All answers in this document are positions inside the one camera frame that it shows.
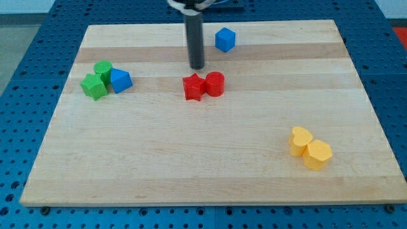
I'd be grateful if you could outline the blue triangle block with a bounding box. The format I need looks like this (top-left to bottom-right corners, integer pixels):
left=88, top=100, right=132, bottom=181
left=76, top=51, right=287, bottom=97
left=111, top=68, right=133, bottom=94

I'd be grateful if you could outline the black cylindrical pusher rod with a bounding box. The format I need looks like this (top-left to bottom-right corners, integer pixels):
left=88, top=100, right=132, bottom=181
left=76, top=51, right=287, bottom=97
left=184, top=0, right=205, bottom=70

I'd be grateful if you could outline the green cylinder block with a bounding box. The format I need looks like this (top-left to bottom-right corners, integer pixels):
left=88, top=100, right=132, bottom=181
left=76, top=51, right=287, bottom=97
left=93, top=60, right=113, bottom=85

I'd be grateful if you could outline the wooden board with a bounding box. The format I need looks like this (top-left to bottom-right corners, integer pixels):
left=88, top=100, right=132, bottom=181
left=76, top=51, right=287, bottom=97
left=20, top=20, right=406, bottom=207

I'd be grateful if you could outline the yellow hexagon block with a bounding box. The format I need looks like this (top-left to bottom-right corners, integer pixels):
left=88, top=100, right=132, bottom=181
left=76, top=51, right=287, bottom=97
left=303, top=140, right=333, bottom=171

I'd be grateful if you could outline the red cylinder block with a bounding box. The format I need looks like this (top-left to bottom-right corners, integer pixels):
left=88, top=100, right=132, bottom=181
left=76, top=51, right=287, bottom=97
left=205, top=71, right=225, bottom=97

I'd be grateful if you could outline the yellow heart block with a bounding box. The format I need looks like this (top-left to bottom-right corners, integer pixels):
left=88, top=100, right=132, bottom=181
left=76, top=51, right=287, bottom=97
left=289, top=126, right=314, bottom=156

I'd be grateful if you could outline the blue cube block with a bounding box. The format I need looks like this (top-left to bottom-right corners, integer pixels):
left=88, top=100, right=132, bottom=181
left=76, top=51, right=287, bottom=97
left=215, top=27, right=236, bottom=52

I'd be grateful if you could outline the red star block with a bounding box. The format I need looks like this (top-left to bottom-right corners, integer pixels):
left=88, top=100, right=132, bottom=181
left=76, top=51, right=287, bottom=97
left=183, top=73, right=206, bottom=101

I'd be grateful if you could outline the white cable at rod top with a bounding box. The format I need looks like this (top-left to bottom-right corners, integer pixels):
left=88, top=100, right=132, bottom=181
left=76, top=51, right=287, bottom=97
left=167, top=0, right=217, bottom=16

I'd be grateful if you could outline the green star block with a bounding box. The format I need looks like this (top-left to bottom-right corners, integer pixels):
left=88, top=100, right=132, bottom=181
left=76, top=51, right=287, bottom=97
left=80, top=73, right=108, bottom=101

